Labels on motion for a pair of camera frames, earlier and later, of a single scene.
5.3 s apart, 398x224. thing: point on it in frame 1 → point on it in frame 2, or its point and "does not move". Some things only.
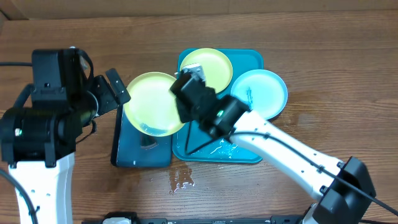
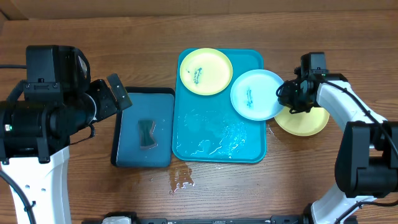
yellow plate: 153,109 → 302,124
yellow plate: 217,69 does not move
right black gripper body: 190,108 → 296,101
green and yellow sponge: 147,142 does not move
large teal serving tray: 191,145 does not move
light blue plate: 262,91 does not move
